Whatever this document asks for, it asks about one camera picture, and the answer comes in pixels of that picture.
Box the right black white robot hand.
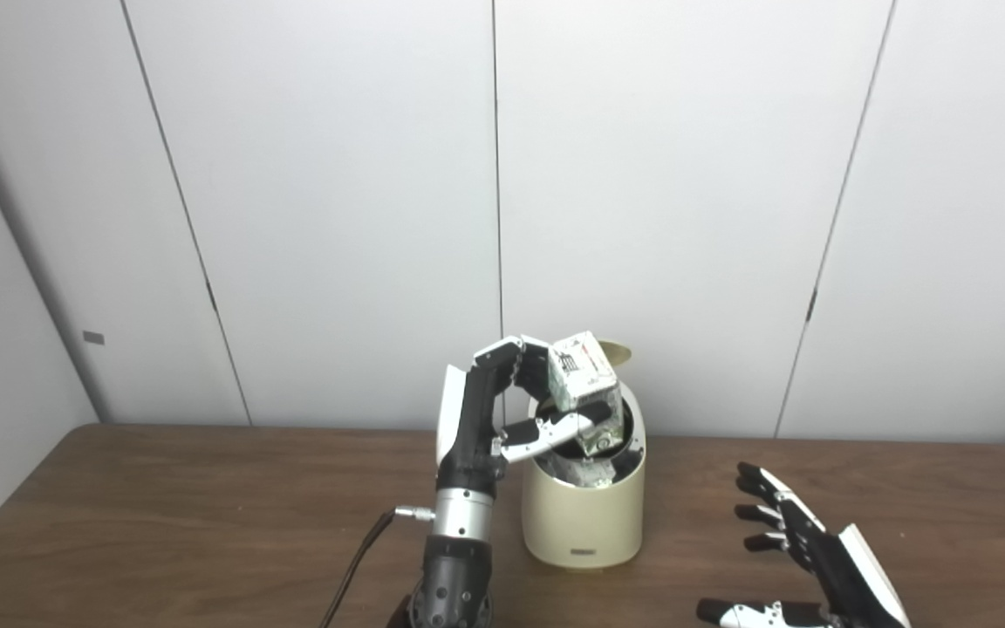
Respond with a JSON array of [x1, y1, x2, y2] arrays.
[[696, 462, 912, 628]]

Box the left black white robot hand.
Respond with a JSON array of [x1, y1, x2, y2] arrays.
[[435, 335, 595, 494]]

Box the green white milk carton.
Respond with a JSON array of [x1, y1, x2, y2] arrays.
[[548, 331, 626, 456]]

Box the cream-colored bin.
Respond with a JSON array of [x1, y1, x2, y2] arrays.
[[521, 379, 646, 570]]

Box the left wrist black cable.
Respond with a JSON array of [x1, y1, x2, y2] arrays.
[[319, 506, 436, 628]]

